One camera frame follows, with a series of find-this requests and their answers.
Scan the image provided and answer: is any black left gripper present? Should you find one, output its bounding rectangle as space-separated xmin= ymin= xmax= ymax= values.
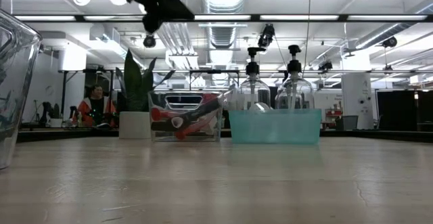
xmin=134 ymin=0 xmax=196 ymax=34

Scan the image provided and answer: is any clear soap pump bottle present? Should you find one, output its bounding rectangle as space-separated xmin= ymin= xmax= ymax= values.
xmin=274 ymin=44 xmax=315 ymax=111
xmin=235 ymin=47 xmax=271 ymax=112

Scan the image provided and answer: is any black ceiling spotlight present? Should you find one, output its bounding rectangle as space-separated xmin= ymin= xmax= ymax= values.
xmin=142 ymin=34 xmax=157 ymax=49
xmin=381 ymin=36 xmax=398 ymax=49
xmin=317 ymin=60 xmax=334 ymax=72

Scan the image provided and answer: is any green artificial plant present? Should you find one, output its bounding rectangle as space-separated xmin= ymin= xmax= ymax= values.
xmin=114 ymin=49 xmax=177 ymax=113

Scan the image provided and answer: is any white plant pot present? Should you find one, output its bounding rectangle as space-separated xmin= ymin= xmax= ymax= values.
xmin=118 ymin=111 xmax=152 ymax=140

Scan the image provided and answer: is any person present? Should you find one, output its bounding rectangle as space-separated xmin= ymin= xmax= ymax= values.
xmin=72 ymin=84 xmax=118 ymax=129

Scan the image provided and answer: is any green translucent plastic bin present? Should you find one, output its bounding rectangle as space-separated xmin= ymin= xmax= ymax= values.
xmin=228 ymin=108 xmax=323 ymax=146

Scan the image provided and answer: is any grey mesh waste bin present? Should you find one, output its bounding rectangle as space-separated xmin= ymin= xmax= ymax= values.
xmin=334 ymin=114 xmax=359 ymax=131

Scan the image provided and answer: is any clear plastic bin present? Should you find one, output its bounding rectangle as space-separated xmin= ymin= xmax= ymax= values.
xmin=0 ymin=9 xmax=43 ymax=171

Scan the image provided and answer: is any black screen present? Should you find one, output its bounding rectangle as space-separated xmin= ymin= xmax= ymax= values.
xmin=375 ymin=89 xmax=433 ymax=132

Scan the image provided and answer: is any black overhead camera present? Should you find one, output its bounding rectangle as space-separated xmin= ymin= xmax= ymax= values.
xmin=257 ymin=23 xmax=276 ymax=49

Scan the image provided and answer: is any clear bin with handle cutouts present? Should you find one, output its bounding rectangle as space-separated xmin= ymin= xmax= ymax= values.
xmin=147 ymin=89 xmax=224 ymax=143

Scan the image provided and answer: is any black aluminium rig frame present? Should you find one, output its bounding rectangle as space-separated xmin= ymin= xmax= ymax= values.
xmin=0 ymin=13 xmax=433 ymax=143

